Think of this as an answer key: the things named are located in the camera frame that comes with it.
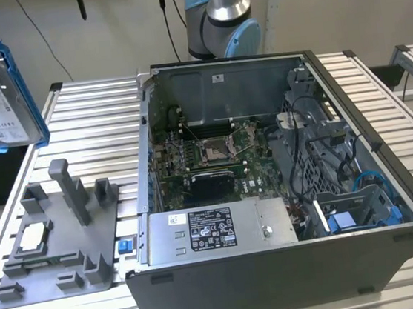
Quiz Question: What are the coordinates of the long black wire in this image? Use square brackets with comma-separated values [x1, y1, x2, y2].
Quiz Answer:
[280, 92, 337, 205]

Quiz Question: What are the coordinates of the short black wire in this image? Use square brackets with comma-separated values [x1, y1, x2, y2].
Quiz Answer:
[333, 134, 368, 185]

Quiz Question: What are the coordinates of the open grey PC case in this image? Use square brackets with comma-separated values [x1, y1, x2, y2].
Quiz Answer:
[102, 34, 413, 309]

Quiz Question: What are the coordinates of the black RAM slot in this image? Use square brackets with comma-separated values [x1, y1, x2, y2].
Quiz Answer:
[187, 117, 235, 137]

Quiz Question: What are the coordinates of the CPU socket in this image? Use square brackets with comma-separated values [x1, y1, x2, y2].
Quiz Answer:
[199, 134, 236, 163]

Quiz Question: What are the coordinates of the grey metal drive cage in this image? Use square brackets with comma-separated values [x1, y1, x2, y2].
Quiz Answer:
[261, 79, 382, 207]

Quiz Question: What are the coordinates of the green motherboard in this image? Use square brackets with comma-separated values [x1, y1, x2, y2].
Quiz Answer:
[149, 113, 294, 213]

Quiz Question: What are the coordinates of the metal socket cover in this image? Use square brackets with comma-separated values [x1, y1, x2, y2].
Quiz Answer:
[228, 122, 260, 152]

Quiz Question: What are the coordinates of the silver CPU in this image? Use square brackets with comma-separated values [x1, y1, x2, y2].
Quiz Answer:
[15, 222, 51, 254]

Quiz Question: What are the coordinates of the blue wire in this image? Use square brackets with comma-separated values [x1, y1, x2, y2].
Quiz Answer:
[353, 169, 397, 202]

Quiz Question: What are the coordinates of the blue case latch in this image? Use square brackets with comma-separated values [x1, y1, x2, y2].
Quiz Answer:
[114, 239, 135, 255]

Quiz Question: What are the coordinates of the grey plastic parts rack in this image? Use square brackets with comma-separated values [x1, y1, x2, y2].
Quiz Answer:
[0, 152, 132, 309]

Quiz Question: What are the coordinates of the black box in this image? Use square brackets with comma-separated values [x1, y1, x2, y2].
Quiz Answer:
[370, 64, 407, 94]

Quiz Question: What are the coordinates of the blue plastic carrier tab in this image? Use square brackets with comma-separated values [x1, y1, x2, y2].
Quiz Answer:
[378, 205, 404, 227]

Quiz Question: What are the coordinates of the black hanging rod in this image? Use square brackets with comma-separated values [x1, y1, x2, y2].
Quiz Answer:
[74, 0, 88, 20]

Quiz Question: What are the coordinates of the silver power supply unit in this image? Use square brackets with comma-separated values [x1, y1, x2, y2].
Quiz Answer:
[141, 195, 300, 265]

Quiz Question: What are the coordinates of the thin metal locking lever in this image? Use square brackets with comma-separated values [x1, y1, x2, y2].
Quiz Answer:
[183, 120, 203, 146]

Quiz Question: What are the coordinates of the black graphics card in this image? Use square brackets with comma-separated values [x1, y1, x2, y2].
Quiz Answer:
[188, 168, 239, 206]

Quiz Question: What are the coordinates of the blue carrier in bay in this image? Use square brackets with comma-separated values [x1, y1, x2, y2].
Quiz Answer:
[327, 211, 357, 231]

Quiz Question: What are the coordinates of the grey disk bay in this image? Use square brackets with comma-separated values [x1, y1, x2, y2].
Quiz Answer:
[309, 180, 406, 239]

